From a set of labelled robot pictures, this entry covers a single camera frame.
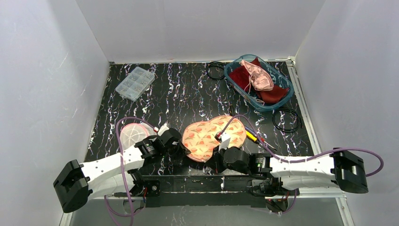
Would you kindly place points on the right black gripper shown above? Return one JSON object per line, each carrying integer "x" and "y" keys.
{"x": 218, "y": 158}

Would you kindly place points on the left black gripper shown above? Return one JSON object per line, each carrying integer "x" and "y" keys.
{"x": 179, "y": 149}

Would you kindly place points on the floral mesh laundry bag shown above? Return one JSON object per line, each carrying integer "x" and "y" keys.
{"x": 199, "y": 137}

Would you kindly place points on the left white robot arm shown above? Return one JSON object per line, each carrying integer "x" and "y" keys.
{"x": 77, "y": 183}

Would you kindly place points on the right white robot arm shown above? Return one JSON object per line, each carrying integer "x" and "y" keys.
{"x": 272, "y": 175}

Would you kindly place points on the white round mesh laundry bag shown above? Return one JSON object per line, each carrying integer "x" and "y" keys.
{"x": 134, "y": 133}

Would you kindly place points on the pink bra in basin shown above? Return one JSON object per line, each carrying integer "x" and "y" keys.
{"x": 259, "y": 79}

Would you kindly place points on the clear plastic compartment box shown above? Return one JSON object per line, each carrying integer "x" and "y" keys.
{"x": 135, "y": 84}

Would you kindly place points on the teal plastic basin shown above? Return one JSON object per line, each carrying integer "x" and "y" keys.
{"x": 251, "y": 97}

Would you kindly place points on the dark red cloth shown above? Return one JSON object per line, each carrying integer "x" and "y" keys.
{"x": 240, "y": 77}

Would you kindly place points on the yellow handled screwdriver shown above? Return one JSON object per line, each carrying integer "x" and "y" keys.
{"x": 253, "y": 137}

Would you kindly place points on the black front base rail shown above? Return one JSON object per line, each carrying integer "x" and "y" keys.
{"x": 222, "y": 190}

